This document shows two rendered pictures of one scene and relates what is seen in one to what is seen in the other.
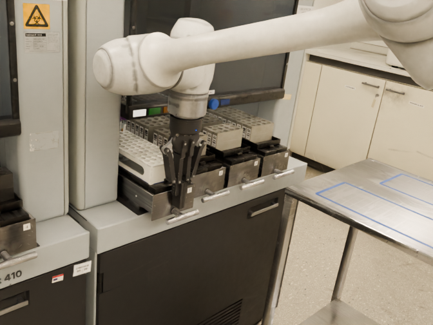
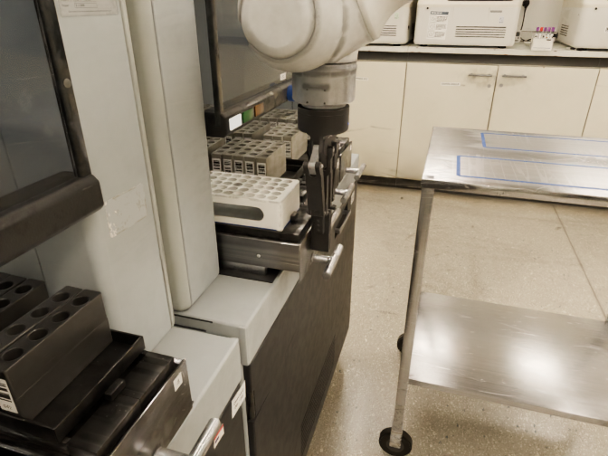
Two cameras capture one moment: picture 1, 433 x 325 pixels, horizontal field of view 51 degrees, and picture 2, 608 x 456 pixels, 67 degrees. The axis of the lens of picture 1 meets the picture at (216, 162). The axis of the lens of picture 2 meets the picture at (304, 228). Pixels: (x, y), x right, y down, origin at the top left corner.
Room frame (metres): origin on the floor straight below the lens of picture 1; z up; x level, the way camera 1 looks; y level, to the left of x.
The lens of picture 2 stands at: (0.43, 0.40, 1.13)
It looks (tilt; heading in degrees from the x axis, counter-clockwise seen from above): 26 degrees down; 333
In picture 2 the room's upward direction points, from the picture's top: straight up
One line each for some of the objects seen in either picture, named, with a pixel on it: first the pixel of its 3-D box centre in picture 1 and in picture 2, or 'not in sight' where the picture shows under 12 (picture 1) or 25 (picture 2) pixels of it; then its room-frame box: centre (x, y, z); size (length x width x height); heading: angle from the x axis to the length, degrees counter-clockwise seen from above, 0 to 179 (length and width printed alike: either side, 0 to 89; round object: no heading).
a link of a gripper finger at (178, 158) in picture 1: (178, 161); (319, 181); (1.00, 0.09, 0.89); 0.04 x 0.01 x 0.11; 47
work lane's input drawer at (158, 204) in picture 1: (105, 157); (145, 216); (1.24, 0.33, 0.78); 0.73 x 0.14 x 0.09; 47
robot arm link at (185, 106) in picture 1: (187, 102); (324, 83); (1.01, 0.08, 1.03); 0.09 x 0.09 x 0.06
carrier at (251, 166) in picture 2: not in sight; (261, 163); (1.24, 0.10, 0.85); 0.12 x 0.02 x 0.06; 137
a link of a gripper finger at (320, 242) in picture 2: (178, 194); (320, 231); (1.01, 0.08, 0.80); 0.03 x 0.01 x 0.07; 47
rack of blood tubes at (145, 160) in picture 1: (133, 155); (208, 198); (1.15, 0.23, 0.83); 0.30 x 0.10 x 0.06; 47
